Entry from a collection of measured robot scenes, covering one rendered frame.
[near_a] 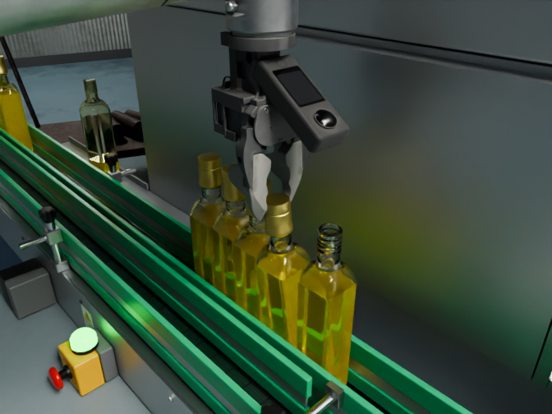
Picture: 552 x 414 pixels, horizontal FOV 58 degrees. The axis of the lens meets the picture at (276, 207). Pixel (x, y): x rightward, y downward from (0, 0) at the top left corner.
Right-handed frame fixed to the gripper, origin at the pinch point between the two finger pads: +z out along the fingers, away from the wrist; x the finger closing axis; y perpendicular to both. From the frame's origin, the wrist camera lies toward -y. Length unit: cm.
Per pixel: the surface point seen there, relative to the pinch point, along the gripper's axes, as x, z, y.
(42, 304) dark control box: 19, 38, 53
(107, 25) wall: -246, 69, 632
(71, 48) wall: -198, 94, 644
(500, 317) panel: -15.2, 11.0, -23.1
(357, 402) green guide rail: 1.3, 19.0, -16.0
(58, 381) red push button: 24, 35, 27
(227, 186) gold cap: -0.2, 1.1, 10.4
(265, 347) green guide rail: 3.9, 18.8, -2.3
